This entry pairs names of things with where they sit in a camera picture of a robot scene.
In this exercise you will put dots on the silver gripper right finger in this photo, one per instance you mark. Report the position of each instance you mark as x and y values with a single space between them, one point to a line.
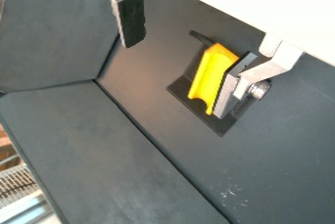
245 77

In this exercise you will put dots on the yellow arch object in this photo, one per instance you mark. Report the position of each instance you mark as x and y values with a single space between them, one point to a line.
216 61

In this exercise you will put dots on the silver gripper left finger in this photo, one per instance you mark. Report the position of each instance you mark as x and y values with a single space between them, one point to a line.
130 20

